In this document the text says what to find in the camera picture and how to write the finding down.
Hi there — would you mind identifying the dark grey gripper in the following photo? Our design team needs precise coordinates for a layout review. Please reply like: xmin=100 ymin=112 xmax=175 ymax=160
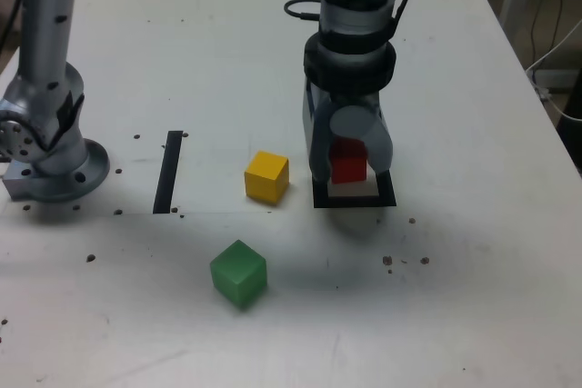
xmin=302 ymin=80 xmax=396 ymax=185

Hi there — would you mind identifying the red cube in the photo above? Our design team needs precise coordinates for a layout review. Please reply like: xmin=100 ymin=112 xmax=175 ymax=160
xmin=329 ymin=135 xmax=368 ymax=185

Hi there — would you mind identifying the yellow cube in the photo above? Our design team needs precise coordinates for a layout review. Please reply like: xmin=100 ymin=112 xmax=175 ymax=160
xmin=244 ymin=150 xmax=290 ymax=205

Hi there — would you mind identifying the green cube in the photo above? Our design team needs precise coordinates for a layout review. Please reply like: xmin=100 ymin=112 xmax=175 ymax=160
xmin=208 ymin=239 xmax=267 ymax=310

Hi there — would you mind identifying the black tape square outline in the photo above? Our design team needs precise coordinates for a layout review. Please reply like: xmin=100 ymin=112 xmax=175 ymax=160
xmin=311 ymin=145 xmax=398 ymax=210

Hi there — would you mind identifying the black tape strip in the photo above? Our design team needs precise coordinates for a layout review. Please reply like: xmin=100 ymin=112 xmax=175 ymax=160
xmin=152 ymin=130 xmax=184 ymax=215

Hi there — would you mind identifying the white background cable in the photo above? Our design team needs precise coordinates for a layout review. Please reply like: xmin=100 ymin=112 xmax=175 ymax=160
xmin=525 ymin=18 xmax=582 ymax=122

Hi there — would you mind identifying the black background cable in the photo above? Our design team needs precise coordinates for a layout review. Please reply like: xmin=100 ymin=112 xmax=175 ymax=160
xmin=528 ymin=0 xmax=562 ymax=66

